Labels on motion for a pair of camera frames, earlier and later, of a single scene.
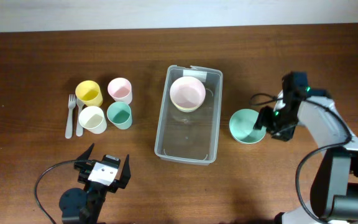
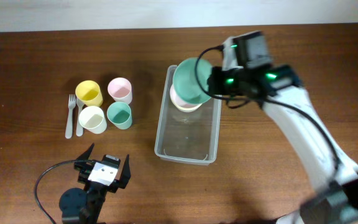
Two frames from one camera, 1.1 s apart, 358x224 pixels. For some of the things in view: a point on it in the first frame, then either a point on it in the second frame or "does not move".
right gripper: (284, 134) -> (214, 81)
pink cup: (120, 89) does not move
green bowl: (241, 127) -> (185, 81)
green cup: (119, 113) does not move
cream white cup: (92, 118) does not move
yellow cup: (89, 92) does not move
